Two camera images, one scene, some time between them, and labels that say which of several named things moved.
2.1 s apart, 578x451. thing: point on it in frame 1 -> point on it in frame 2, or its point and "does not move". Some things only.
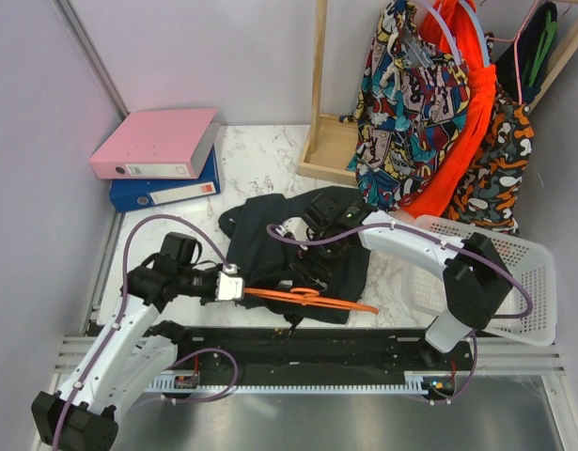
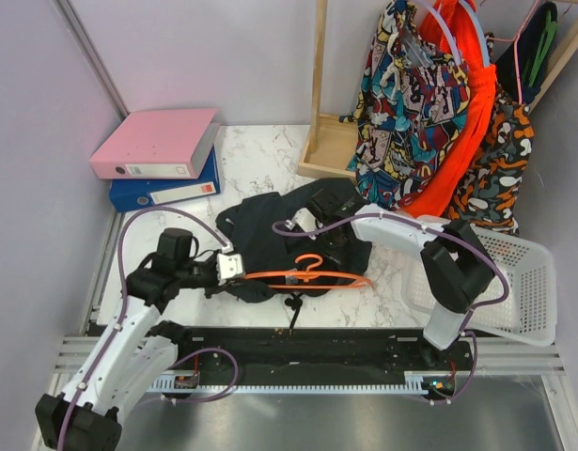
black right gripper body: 327,255 -> 330,240
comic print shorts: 412,107 does not move
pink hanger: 515,39 does not move
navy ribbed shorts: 523,68 does not move
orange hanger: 306,296 -> 307,273
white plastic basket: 530,313 does not move
